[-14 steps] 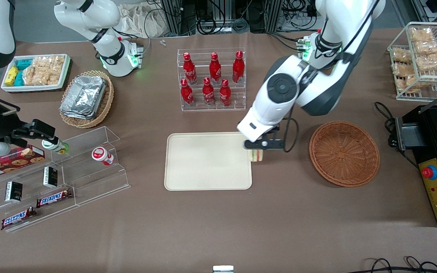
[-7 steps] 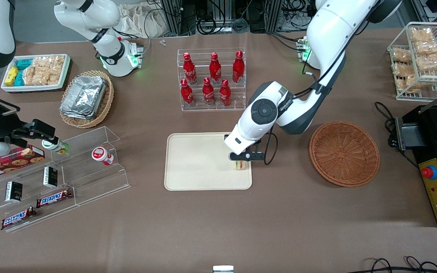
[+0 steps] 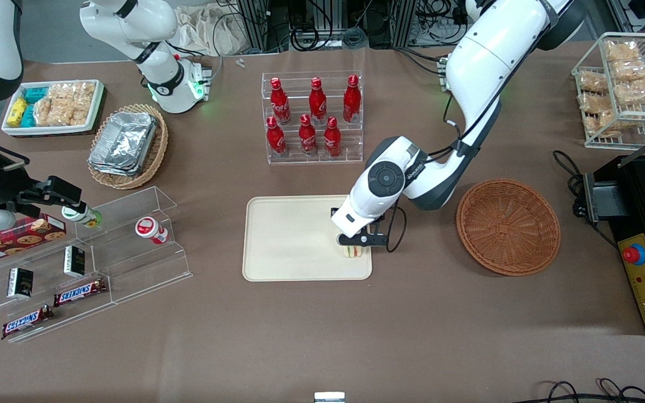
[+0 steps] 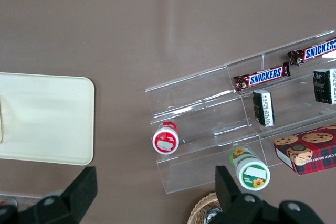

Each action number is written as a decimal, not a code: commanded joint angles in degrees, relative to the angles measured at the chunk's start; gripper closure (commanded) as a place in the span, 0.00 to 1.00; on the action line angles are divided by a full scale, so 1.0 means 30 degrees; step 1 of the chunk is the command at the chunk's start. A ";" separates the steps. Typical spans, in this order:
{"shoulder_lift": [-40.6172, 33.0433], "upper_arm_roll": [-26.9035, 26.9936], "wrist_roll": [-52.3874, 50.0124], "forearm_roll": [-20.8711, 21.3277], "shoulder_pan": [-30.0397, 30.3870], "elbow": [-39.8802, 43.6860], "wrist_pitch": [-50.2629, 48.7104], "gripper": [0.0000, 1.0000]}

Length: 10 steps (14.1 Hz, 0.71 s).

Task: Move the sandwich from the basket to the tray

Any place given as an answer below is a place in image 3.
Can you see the triangular sandwich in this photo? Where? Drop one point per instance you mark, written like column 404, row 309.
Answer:
column 355, row 252

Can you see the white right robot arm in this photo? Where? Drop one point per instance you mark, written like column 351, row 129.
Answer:
column 160, row 22

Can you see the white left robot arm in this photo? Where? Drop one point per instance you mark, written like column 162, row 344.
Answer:
column 490, row 50

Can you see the beige plastic serving tray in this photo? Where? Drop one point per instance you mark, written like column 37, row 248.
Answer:
column 291, row 238

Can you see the white rectangular snack tray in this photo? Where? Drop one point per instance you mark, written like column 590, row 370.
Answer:
column 48, row 130

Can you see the oval light wicker basket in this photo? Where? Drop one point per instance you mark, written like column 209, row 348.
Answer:
column 157, row 151

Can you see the round brown wicker basket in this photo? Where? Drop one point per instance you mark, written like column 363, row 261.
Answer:
column 507, row 226

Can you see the green-capped small bottle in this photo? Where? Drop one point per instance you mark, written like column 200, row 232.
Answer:
column 79, row 215

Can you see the red cookie box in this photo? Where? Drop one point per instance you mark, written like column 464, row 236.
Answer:
column 20, row 240

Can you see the small black box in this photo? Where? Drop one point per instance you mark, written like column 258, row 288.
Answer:
column 20, row 282
column 74, row 261

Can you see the teal snack packet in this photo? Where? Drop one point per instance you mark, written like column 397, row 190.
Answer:
column 35, row 94
column 28, row 116

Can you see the yellow snack packet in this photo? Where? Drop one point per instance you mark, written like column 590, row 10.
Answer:
column 17, row 112

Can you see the stack of foil trays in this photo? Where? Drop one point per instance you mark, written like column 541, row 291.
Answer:
column 124, row 143

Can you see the clear rice cracker packet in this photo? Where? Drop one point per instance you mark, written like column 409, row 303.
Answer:
column 54, row 112
column 83, row 103
column 62, row 89

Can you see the red-capped white yoghurt bottle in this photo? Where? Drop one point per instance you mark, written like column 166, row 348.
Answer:
column 149, row 228

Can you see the clear acrylic bottle rack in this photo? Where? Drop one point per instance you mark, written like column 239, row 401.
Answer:
column 311, row 160

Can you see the red cola bottle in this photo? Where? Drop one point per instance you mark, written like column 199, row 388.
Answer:
column 332, row 140
column 280, row 103
column 276, row 140
column 308, row 139
column 351, row 101
column 317, row 103

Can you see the Snickers chocolate bar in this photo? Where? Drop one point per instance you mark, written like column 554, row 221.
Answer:
column 26, row 322
column 79, row 292

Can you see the clear acrylic stepped shelf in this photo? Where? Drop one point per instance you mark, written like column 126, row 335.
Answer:
column 132, row 268

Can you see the crumpled beige cloth bag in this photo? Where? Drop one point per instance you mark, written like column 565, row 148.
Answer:
column 205, row 31

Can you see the bagged fried snack packet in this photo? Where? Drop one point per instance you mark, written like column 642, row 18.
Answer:
column 639, row 91
column 592, row 82
column 596, row 102
column 631, row 70
column 599, row 124
column 622, row 51

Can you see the red emergency stop button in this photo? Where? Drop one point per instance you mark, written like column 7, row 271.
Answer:
column 634, row 254

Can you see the black appliance housing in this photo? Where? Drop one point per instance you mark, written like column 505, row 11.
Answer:
column 636, row 196

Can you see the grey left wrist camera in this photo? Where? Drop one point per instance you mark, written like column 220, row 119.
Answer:
column 363, row 240

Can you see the aluminium profile frame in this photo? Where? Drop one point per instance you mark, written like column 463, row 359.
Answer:
column 255, row 25

